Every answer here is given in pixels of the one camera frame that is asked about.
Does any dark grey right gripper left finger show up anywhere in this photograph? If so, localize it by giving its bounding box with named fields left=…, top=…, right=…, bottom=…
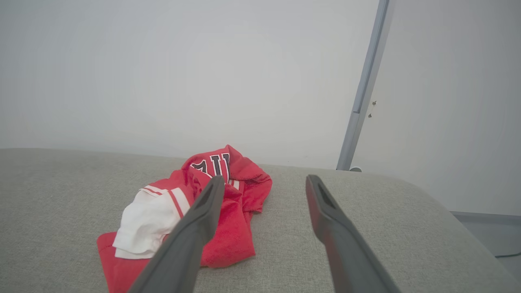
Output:
left=128, top=175, right=225, bottom=293

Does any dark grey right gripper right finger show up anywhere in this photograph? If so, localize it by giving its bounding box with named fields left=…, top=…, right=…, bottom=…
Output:
left=306, top=175, right=402, bottom=293

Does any red and white jersey garment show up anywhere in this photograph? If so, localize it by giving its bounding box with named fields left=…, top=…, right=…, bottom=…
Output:
left=96, top=144, right=273, bottom=293

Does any grey metal wall post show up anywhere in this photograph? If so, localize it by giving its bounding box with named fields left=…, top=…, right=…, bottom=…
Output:
left=336, top=0, right=394, bottom=171

